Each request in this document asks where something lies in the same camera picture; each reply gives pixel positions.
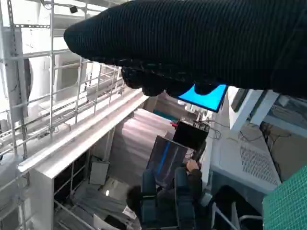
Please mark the green cutting mat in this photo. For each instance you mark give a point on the green cutting mat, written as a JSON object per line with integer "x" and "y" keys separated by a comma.
{"x": 287, "y": 203}

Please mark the black knitted glove right hand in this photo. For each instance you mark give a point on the black knitted glove right hand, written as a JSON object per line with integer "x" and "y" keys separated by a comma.
{"x": 192, "y": 43}

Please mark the small black spotlight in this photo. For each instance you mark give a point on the small black spotlight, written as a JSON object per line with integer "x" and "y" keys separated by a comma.
{"x": 73, "y": 9}

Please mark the dark screen monitor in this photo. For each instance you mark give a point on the dark screen monitor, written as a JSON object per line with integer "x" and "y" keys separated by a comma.
{"x": 165, "y": 160}

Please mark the black electronics box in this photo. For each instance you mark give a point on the black electronics box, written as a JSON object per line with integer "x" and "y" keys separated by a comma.
{"x": 190, "y": 135}

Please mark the person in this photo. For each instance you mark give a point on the person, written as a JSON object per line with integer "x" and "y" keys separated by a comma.
{"x": 194, "y": 177}

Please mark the white perforated cabinet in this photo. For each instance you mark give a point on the white perforated cabinet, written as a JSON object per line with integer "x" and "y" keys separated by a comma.
{"x": 244, "y": 163}

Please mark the white shelf unit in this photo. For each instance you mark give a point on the white shelf unit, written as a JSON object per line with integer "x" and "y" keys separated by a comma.
{"x": 96, "y": 130}

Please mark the blue screen monitor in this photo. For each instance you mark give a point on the blue screen monitor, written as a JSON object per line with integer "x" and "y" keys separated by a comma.
{"x": 211, "y": 100}

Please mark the grey square panel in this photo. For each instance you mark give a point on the grey square panel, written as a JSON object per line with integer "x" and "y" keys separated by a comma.
{"x": 99, "y": 172}

